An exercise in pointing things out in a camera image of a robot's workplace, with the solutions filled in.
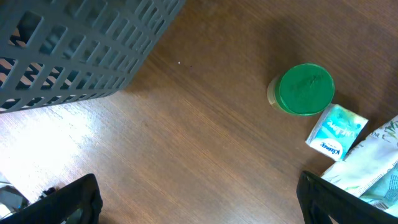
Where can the white cream tube gold cap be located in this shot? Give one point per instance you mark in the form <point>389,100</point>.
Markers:
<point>367,162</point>

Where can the dark grey plastic basket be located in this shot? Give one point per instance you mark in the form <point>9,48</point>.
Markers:
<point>63,51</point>

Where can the green red snack bag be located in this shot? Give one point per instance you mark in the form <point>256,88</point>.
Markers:
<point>304,90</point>

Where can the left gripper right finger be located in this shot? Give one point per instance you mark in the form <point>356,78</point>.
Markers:
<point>324,203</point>

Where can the small teal tissue pack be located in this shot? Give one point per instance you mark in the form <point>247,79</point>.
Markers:
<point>336,131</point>

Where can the teal snack packet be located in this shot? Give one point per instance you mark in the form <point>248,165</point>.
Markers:
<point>383,194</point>

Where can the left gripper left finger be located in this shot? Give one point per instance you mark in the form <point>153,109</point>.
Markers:
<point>78,202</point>

